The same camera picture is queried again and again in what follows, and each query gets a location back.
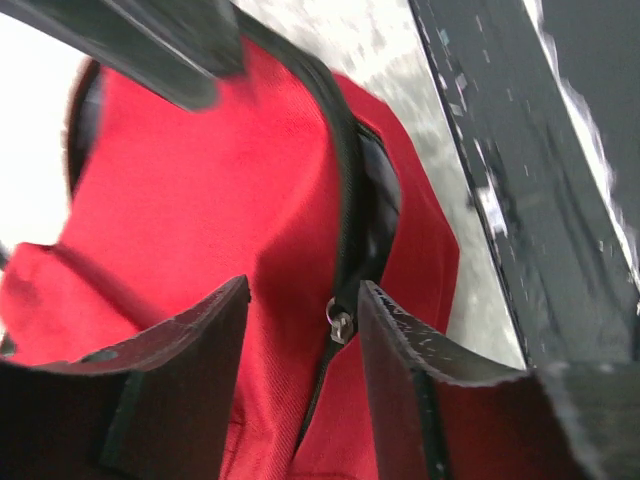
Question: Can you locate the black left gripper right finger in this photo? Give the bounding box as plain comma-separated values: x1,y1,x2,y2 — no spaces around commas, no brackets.
359,282,639,479

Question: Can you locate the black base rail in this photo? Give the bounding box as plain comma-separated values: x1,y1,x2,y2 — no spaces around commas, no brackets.
411,1,639,364

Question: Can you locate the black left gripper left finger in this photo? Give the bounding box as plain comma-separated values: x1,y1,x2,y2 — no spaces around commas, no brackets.
1,276,249,479

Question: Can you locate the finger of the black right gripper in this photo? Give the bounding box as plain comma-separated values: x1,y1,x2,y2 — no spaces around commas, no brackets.
1,0,244,111

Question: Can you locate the red backpack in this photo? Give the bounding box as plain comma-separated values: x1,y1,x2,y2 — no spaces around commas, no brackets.
1,38,459,479

